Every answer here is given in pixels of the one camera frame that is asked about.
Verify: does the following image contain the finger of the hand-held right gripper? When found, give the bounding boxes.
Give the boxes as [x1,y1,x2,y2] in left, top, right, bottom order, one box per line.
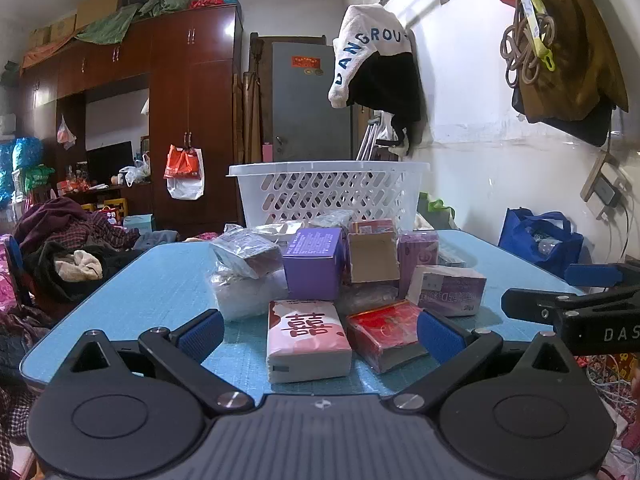
[564,260,640,291]
[501,287,601,322]

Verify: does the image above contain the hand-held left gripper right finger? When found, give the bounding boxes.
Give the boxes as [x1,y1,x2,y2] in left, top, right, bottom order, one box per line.
[392,309,575,417]

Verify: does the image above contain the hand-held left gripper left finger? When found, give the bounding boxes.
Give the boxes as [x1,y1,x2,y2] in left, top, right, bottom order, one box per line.
[70,309,255,417]

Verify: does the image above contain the clear plastic bag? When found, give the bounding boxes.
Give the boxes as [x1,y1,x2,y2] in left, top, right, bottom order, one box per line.
[210,269,290,322]

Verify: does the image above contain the white plastic basket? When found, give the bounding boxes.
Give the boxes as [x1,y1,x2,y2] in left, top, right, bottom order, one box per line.
[226,161,432,235]

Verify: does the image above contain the pink and white box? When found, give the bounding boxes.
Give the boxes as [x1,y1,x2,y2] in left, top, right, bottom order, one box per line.
[407,265,487,317]

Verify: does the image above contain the blue shopping bag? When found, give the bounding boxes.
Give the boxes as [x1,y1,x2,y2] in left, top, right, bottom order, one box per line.
[498,208,585,279]

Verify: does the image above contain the purple carton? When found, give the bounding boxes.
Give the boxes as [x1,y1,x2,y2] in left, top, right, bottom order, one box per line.
[398,231,440,298]

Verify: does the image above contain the clear wrapped packet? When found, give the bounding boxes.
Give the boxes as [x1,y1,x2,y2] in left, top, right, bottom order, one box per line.
[335,282,401,316]

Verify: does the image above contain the silver foil bag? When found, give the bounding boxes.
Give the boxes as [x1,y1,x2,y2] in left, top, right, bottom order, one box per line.
[210,227,286,281]

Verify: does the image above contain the brown cardboard box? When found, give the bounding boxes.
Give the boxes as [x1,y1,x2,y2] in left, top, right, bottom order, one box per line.
[347,232,401,284]

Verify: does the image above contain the white and red tissue packet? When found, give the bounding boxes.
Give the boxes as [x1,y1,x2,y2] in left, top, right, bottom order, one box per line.
[266,300,354,385]

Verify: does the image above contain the grey blue cloth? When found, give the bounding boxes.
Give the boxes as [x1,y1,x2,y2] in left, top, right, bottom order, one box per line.
[132,230,179,252]

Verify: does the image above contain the green bag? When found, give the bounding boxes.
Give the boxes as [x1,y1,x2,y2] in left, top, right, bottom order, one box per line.
[417,192,458,231]

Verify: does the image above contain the teal box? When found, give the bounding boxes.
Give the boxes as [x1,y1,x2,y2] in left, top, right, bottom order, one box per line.
[122,214,156,235]

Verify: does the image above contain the red flat box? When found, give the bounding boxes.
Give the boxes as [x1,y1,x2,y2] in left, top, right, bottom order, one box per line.
[350,219,396,235]

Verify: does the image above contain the purple box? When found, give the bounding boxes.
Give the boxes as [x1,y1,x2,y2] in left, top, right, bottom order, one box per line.
[282,227,348,302]

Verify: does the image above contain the silver flat packet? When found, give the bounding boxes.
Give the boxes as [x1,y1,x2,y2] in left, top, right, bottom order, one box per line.
[255,221,306,242]

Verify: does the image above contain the beige cloth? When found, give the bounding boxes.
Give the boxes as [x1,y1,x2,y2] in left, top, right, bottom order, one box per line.
[54,250,103,282]

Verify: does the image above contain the black hanging bag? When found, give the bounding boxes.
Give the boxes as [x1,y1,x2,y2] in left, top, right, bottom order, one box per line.
[512,90,617,147]

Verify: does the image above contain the grey packet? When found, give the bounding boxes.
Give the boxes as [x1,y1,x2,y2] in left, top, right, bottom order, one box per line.
[309,211,353,231]

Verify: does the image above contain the orange and white plastic bag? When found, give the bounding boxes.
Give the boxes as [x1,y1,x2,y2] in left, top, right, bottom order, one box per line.
[164,145,206,200]

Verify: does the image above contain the pile of dark clothes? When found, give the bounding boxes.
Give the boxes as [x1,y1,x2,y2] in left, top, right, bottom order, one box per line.
[12,196,142,306]

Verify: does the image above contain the black television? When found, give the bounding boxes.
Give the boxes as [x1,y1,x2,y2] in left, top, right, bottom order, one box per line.
[86,141,134,186]

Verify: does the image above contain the white hanging cloth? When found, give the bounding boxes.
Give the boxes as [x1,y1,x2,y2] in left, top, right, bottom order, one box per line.
[377,127,411,157]

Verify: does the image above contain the metal crutches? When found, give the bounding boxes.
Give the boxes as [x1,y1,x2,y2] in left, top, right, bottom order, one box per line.
[356,115,396,162]

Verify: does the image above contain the wooden planks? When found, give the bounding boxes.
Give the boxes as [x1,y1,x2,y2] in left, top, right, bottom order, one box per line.
[232,72,263,166]

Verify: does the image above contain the brown hanging bag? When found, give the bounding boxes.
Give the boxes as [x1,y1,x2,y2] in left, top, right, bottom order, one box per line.
[512,0,629,123]

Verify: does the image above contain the brown wooden wardrobe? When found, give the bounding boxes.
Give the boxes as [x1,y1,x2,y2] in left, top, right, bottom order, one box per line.
[20,5,244,238]

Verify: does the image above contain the small hanging plastic bag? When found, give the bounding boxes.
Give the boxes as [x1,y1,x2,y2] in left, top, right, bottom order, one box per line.
[56,115,77,150]

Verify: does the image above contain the blue plastic bags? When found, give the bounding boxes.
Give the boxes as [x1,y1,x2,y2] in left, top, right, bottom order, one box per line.
[0,137,42,206]

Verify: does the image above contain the grey door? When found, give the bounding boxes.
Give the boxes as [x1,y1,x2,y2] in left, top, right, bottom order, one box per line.
[271,41,354,163]

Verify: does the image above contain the black garment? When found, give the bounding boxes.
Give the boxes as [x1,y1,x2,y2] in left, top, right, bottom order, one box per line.
[347,52,424,123]

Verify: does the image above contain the white hoodie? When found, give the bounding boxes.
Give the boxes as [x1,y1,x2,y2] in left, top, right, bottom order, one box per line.
[327,4,412,110]

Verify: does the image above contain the green cloth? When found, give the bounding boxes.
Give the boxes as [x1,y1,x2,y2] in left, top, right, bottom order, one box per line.
[75,0,201,45]

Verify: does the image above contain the small cardboard box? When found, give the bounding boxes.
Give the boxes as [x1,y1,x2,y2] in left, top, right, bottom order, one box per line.
[50,14,77,43]

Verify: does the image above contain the large cardboard box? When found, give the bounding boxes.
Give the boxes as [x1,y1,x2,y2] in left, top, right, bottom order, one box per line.
[75,0,128,28]

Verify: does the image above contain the wall power socket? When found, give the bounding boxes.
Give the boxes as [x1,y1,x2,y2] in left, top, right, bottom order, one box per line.
[580,152,632,218]

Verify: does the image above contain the coiled rope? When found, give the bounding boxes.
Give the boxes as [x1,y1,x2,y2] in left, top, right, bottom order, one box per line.
[500,15,557,87]

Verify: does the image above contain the yellow strap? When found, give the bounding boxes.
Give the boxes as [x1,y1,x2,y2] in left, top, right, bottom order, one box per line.
[505,0,557,72]

